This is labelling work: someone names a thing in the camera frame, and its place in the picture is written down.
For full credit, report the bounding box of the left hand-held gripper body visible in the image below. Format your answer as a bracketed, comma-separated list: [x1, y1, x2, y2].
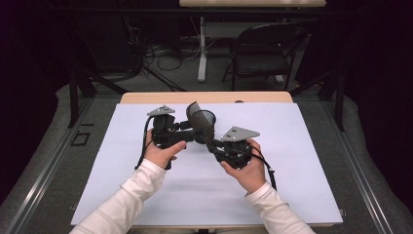
[146, 104, 196, 150]

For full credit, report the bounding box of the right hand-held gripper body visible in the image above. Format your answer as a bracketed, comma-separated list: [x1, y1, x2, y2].
[213, 126, 261, 170]

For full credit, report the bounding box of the black comb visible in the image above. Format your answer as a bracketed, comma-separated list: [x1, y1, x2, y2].
[185, 100, 216, 148]

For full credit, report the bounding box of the black mesh pen cup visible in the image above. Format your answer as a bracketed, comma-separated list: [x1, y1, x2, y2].
[194, 109, 217, 145]

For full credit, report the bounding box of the person's left hand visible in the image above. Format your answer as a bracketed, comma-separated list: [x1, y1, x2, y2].
[143, 129, 188, 170]

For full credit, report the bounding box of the person's right hand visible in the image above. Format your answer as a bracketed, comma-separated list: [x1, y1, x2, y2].
[220, 138, 268, 195]

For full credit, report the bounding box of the light wooden table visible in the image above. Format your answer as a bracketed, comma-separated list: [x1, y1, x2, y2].
[77, 91, 327, 230]

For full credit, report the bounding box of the white table cover board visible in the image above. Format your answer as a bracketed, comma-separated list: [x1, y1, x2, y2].
[70, 102, 344, 227]

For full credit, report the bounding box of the black folding chair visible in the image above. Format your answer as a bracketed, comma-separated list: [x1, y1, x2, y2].
[221, 22, 310, 92]

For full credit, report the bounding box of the white-legged desk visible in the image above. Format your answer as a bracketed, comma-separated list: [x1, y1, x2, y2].
[178, 0, 327, 84]

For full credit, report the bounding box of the left hand-held gripper black cable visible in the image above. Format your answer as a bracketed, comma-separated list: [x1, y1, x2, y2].
[134, 115, 155, 171]

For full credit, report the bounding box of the hand-held gripper black cable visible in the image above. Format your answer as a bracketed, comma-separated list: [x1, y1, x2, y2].
[249, 145, 278, 191]
[134, 115, 155, 171]

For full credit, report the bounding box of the right hand-held gripper black cable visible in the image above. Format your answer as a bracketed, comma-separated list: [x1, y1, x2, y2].
[249, 145, 278, 191]

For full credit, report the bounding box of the tangle of floor cables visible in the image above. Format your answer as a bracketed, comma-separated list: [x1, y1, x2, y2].
[130, 16, 215, 72]

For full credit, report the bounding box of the black metal frame stand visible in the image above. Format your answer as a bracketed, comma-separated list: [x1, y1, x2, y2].
[288, 67, 346, 133]
[66, 64, 130, 129]

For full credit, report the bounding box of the grey metal floor rail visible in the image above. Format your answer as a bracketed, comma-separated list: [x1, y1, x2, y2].
[4, 97, 95, 234]
[319, 97, 395, 234]

